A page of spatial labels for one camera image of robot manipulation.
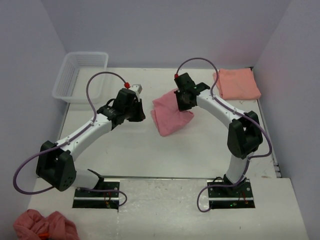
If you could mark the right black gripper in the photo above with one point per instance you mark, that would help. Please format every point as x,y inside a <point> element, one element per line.
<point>181,107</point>

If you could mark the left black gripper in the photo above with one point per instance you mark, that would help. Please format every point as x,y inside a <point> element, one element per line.
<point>140,115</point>

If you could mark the pink t shirt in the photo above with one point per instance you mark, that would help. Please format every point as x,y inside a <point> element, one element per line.
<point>166,115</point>

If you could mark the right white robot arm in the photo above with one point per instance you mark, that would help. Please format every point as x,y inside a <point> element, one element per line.
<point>244,135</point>

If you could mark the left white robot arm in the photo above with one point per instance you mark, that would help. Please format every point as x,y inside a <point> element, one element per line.
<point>57,165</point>

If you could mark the folded salmon t shirt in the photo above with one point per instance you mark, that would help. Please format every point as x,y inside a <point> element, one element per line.
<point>237,84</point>

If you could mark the white plastic basket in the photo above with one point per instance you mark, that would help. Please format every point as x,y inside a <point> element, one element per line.
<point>76,69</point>

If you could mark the crumpled salmon shirt pile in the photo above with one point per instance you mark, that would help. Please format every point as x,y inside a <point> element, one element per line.
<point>31,225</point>

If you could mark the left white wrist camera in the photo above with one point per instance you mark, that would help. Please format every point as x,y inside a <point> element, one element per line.
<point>137,88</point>

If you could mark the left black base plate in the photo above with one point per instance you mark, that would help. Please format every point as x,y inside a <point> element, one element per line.
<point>84,199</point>

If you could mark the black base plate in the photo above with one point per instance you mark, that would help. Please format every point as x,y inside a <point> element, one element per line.
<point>240,197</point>
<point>84,199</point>

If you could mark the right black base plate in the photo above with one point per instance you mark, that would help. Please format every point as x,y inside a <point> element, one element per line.
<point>240,197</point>

